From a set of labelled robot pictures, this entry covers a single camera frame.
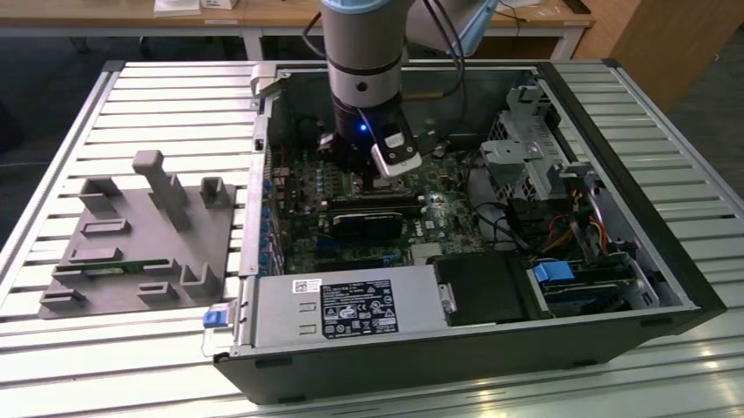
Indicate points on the silver square CPU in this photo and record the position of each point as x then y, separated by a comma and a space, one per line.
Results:
388, 184

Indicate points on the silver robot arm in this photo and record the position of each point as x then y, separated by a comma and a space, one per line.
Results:
364, 43

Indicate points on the CPU socket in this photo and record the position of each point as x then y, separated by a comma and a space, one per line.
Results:
396, 192

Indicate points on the black RAM slot bank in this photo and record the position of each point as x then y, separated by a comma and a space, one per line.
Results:
372, 204

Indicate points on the black graphics card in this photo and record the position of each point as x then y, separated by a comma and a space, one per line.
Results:
366, 224

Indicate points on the green motherboard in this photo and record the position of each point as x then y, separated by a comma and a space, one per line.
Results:
441, 217

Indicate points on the metal drive cage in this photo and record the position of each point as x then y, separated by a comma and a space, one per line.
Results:
512, 152

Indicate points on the silver chip heat sink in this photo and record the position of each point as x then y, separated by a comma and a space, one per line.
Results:
425, 252

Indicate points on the small white box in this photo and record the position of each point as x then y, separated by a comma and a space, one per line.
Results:
218, 4

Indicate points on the black drive housing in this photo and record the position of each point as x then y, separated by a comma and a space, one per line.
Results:
488, 287

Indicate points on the gray power supply unit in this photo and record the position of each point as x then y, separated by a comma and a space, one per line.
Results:
280, 313

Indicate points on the gray parts rack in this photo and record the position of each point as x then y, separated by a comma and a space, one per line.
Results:
134, 244

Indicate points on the blue disk carrier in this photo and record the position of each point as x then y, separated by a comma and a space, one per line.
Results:
552, 272

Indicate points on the blue case latch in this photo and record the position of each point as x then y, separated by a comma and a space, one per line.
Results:
215, 317

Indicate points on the wooden desk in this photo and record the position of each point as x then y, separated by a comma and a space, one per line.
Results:
117, 19

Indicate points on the black open PC case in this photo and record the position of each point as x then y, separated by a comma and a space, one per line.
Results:
406, 374

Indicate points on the black hard disk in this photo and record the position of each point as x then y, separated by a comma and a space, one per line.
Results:
587, 300

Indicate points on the wooden cabinet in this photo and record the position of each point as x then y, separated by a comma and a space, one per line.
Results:
668, 43

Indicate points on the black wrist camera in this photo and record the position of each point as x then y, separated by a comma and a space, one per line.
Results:
329, 148

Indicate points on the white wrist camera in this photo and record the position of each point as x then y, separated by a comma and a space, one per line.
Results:
398, 152

